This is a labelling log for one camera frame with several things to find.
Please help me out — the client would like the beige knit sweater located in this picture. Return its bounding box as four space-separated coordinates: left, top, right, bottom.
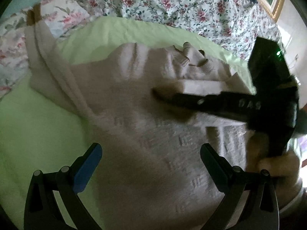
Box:
26 22 249 229

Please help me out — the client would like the person's right hand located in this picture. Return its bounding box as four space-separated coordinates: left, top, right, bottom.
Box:
246 133 302 207

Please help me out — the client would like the red floral white quilt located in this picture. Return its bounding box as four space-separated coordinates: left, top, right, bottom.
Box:
76 0 281 60

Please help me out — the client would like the pink floral ruffled pillow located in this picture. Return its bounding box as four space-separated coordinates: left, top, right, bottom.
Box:
1 0 89 97

